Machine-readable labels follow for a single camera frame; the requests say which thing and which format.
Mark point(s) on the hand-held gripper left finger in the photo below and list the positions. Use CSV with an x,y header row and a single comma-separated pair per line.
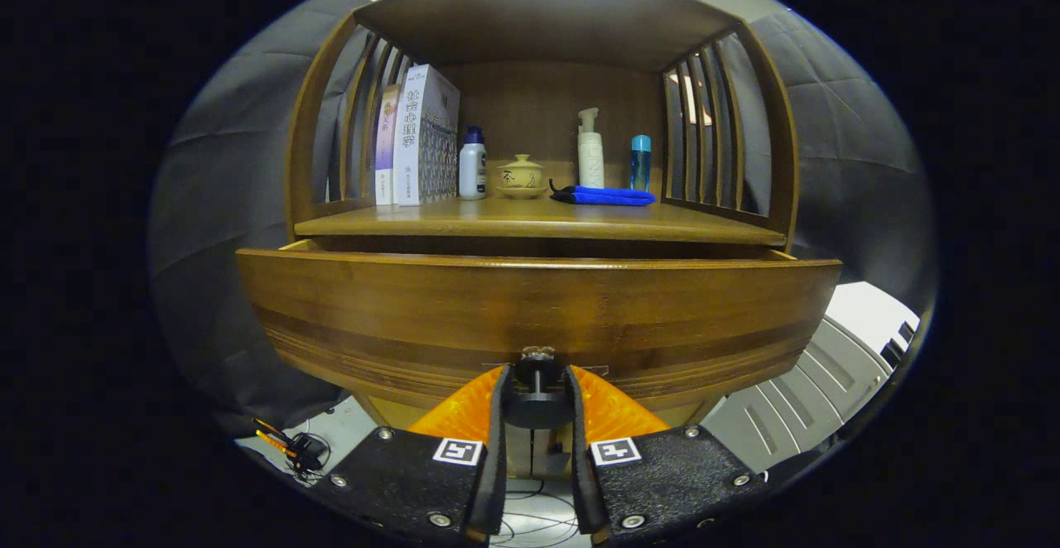
x,y
499,449

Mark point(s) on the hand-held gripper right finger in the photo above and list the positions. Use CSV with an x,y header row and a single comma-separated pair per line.
x,y
577,449

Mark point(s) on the black drawer knob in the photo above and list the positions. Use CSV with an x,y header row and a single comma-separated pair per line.
x,y
537,407

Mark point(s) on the wooden drawer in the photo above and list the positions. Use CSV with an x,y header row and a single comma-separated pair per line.
x,y
414,308

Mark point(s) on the wooden countertop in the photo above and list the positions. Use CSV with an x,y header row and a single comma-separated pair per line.
x,y
513,215

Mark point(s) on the wooden cabinet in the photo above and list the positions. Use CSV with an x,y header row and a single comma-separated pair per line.
x,y
546,101

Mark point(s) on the orange black device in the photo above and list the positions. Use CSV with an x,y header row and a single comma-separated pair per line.
x,y
302,449

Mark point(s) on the white plastic storage unit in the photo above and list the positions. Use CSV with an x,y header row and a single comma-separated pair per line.
x,y
795,399

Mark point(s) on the blue folded cloth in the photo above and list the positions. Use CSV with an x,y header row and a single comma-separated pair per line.
x,y
609,197

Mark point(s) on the yellow lidded tea cup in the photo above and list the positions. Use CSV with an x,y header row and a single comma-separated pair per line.
x,y
522,175

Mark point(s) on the white bottle blue cap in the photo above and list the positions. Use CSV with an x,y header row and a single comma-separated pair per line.
x,y
472,171

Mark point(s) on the white pump bottle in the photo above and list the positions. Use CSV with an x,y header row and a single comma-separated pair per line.
x,y
590,163

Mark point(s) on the blue transparent bottle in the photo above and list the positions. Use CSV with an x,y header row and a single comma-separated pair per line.
x,y
640,167

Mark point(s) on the thick white book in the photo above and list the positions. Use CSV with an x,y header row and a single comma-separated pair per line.
x,y
422,142

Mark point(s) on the thin purple book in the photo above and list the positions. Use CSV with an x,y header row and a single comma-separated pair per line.
x,y
387,151

